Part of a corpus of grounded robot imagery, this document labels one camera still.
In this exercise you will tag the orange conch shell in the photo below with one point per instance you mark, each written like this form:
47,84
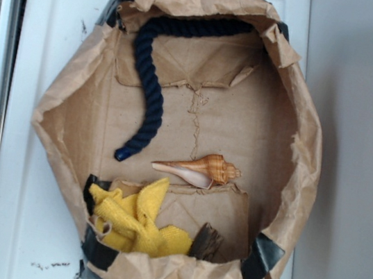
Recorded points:
204,173

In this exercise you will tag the yellow cloth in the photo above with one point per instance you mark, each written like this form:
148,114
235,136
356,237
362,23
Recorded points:
128,223

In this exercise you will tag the white plastic tray base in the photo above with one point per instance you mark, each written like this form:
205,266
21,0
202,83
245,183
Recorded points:
38,237

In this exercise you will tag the brown paper bag bin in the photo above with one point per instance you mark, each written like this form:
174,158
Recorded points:
243,97

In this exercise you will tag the dark wood piece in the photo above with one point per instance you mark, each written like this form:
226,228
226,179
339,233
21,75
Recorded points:
206,243

